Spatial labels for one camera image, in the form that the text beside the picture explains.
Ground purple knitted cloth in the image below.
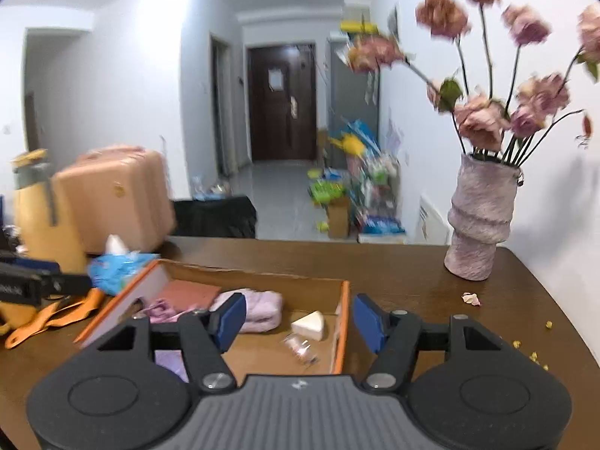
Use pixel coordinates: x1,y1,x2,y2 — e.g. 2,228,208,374
153,351,189,383

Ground pink satin scrunchie cloth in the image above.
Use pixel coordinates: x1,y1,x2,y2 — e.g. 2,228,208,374
139,298,197,324

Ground lavender fluffy cloth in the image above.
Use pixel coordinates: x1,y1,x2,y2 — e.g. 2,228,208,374
210,288,284,333

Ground white makeup sponge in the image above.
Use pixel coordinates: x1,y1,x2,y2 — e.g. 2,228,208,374
291,311,326,341

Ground yellow ceramic mug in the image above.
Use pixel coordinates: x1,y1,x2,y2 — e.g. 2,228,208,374
0,302,38,336

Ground pink flat pouch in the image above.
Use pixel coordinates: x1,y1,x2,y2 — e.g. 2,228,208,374
157,279,221,311

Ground yellow thermos jug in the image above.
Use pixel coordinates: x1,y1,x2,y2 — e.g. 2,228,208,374
12,149,87,274

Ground blue tissue pack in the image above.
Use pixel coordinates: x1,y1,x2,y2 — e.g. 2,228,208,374
87,235,159,296

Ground fallen pink petal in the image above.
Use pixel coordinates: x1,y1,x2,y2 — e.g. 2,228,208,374
462,292,481,307

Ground red orange cardboard box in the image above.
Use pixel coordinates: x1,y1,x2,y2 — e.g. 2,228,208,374
75,259,350,380

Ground peach hard-shell suitcase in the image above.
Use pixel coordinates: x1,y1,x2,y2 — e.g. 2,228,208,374
55,145,176,255

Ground black stool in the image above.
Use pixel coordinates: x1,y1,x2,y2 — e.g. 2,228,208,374
172,196,257,239

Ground yellow crumbs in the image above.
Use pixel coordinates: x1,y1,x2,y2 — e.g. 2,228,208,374
511,320,553,371

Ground cluttered storage rack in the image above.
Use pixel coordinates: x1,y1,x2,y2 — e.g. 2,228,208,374
330,120,407,243

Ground pink textured vase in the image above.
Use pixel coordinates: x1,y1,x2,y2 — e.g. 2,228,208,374
444,156,522,281

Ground green toy basket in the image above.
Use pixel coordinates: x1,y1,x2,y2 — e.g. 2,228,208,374
308,180,346,205

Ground dried pink roses bouquet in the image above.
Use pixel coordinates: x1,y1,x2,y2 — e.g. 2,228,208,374
371,0,599,168

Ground grey refrigerator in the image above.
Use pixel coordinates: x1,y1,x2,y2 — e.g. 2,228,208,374
327,33,380,143

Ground dark brown entrance door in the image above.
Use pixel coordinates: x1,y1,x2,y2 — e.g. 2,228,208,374
247,43,317,162

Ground yellow box atop fridge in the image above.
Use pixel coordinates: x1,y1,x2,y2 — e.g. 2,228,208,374
340,20,380,35

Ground orange strap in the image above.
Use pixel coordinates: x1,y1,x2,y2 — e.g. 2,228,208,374
4,287,114,350

